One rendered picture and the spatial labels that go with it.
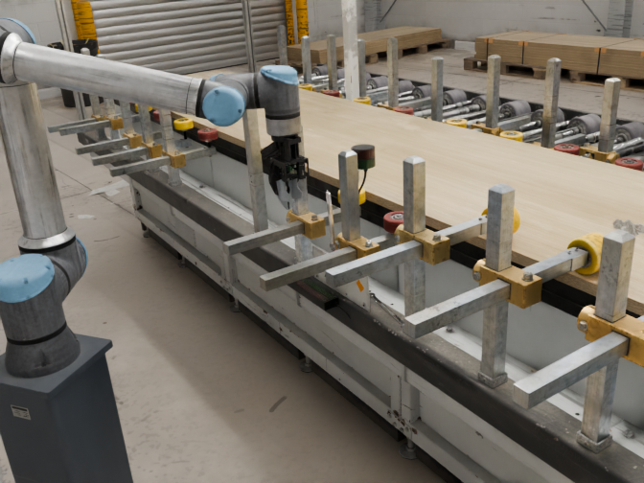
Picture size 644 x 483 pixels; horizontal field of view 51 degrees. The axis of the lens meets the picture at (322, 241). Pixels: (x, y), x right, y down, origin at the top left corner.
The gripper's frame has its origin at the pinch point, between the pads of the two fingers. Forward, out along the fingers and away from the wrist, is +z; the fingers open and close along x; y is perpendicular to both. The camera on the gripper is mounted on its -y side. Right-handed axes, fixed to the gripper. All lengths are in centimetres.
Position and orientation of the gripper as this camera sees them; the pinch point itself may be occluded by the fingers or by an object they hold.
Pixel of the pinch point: (287, 204)
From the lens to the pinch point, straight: 186.2
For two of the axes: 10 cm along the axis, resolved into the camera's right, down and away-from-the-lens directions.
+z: 0.6, 9.2, 4.0
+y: 5.5, 3.0, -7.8
